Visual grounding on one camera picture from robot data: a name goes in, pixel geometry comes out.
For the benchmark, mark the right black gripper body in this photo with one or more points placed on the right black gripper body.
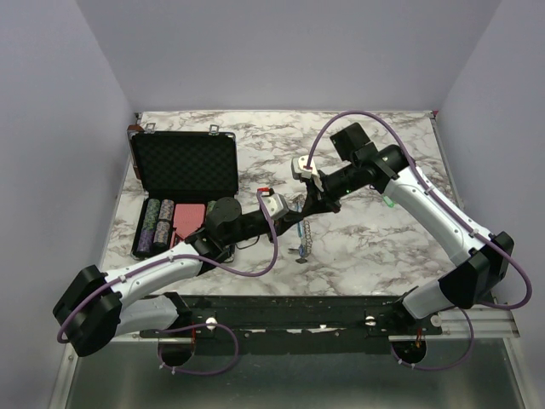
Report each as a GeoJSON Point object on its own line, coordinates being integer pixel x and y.
{"type": "Point", "coordinates": [335, 186]}

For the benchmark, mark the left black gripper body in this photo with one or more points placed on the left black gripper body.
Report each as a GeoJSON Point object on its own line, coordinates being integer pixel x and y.
{"type": "Point", "coordinates": [251, 227]}

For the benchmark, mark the green key tag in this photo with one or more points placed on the green key tag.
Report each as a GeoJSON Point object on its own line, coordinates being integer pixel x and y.
{"type": "Point", "coordinates": [388, 201]}

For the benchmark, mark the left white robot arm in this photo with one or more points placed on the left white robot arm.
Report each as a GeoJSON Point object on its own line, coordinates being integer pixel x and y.
{"type": "Point", "coordinates": [98, 306]}

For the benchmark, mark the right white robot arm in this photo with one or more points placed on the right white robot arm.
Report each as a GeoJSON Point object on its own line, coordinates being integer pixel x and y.
{"type": "Point", "coordinates": [479, 256]}

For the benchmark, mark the blue silicone band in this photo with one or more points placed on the blue silicone band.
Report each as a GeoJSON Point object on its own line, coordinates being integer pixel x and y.
{"type": "Point", "coordinates": [298, 225]}

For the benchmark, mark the green red chip stack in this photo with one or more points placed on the green red chip stack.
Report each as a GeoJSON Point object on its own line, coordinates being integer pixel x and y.
{"type": "Point", "coordinates": [210, 206]}

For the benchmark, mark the pink playing card deck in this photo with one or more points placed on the pink playing card deck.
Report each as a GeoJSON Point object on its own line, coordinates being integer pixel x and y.
{"type": "Point", "coordinates": [188, 215]}

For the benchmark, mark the grey poker chip stack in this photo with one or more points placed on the grey poker chip stack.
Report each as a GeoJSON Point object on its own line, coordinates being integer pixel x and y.
{"type": "Point", "coordinates": [166, 211]}

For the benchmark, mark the black poker chip case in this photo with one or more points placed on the black poker chip case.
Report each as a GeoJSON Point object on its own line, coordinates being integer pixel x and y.
{"type": "Point", "coordinates": [188, 167]}

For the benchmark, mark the grey lower chip stack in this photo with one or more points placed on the grey lower chip stack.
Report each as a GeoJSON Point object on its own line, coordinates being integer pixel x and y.
{"type": "Point", "coordinates": [161, 236]}

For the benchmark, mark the green poker chip stack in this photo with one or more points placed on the green poker chip stack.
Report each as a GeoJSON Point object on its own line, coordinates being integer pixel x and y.
{"type": "Point", "coordinates": [151, 214]}

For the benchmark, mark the purple poker chip stack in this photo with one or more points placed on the purple poker chip stack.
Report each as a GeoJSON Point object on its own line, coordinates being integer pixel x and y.
{"type": "Point", "coordinates": [145, 241]}

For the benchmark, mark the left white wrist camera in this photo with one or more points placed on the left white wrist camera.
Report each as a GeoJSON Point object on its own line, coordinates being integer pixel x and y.
{"type": "Point", "coordinates": [276, 206]}

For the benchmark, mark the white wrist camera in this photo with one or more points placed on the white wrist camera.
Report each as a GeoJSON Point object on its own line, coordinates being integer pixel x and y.
{"type": "Point", "coordinates": [304, 169]}
{"type": "Point", "coordinates": [276, 206]}

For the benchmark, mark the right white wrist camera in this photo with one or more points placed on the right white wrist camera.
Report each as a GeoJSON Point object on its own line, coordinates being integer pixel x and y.
{"type": "Point", "coordinates": [304, 169]}

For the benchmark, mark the black mounting base plate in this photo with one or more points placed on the black mounting base plate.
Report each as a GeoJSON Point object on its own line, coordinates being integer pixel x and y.
{"type": "Point", "coordinates": [289, 325]}

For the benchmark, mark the aluminium frame rail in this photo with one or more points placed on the aluminium frame rail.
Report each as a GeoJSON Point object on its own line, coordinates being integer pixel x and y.
{"type": "Point", "coordinates": [466, 366]}

